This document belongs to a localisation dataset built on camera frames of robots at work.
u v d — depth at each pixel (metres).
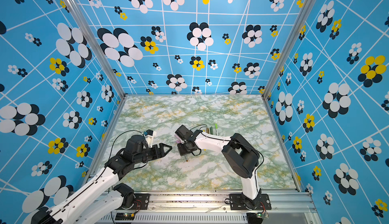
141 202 0.73
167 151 0.72
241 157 0.48
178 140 0.96
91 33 0.86
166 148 0.74
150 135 0.72
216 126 1.02
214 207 0.72
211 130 0.99
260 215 0.68
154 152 0.68
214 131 1.00
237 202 0.73
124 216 0.72
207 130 1.01
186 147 0.76
